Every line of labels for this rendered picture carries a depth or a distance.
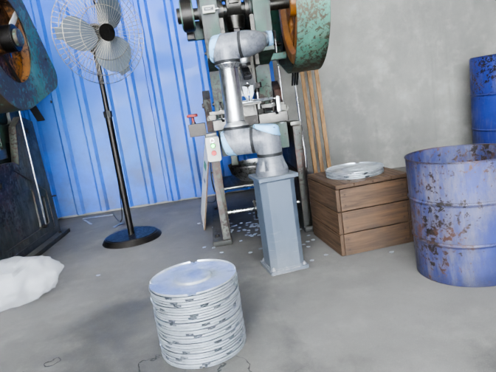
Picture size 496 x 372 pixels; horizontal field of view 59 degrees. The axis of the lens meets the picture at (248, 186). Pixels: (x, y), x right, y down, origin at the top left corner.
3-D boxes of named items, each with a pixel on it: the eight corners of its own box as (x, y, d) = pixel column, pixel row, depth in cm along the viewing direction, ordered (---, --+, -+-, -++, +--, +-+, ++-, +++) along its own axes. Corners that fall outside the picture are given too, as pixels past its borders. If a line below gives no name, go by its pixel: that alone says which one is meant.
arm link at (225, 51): (255, 154, 193) (238, 27, 186) (221, 158, 196) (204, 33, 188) (257, 152, 205) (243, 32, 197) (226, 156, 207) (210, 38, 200)
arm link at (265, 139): (281, 152, 192) (277, 122, 189) (252, 156, 194) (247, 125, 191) (283, 149, 203) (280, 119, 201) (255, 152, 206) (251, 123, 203)
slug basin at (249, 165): (287, 177, 262) (285, 161, 260) (231, 186, 260) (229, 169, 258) (278, 169, 295) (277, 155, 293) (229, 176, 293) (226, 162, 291)
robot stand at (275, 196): (309, 267, 202) (298, 172, 193) (271, 276, 198) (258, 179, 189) (295, 255, 220) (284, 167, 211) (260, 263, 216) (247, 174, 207)
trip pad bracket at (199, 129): (210, 155, 247) (204, 120, 243) (193, 157, 246) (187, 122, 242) (210, 153, 252) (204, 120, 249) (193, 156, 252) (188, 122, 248)
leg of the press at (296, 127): (324, 229, 254) (306, 71, 237) (305, 232, 253) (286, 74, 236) (294, 197, 344) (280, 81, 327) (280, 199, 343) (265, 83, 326)
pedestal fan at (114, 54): (173, 244, 266) (122, -33, 236) (66, 261, 263) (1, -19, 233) (184, 201, 388) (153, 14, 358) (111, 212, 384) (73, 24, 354)
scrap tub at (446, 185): (553, 278, 160) (553, 150, 151) (443, 297, 158) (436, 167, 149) (483, 243, 201) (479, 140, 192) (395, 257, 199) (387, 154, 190)
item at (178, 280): (239, 287, 132) (239, 285, 132) (144, 304, 130) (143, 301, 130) (232, 255, 161) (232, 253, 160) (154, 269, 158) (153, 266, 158)
